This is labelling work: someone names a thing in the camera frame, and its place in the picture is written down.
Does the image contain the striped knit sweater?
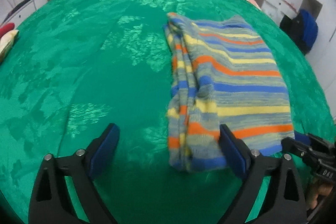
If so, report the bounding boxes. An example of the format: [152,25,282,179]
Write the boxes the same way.
[165,12,294,172]

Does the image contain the person's right hand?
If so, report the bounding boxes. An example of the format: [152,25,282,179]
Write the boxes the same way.
[306,178,334,210]

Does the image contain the blue garment on chair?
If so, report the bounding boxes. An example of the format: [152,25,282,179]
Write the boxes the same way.
[299,9,318,51]

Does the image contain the white desk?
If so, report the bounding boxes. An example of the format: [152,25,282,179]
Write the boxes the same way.
[255,0,297,26]

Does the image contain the green bed blanket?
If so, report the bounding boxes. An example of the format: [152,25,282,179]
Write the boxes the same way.
[1,0,335,223]

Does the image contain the striped folded cloth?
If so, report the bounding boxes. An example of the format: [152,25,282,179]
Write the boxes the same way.
[0,30,19,63]

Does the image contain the red knit garment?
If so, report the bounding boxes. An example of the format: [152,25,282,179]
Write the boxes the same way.
[0,23,15,38]

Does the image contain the white side cabinet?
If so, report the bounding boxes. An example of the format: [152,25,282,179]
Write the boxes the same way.
[1,0,37,27]

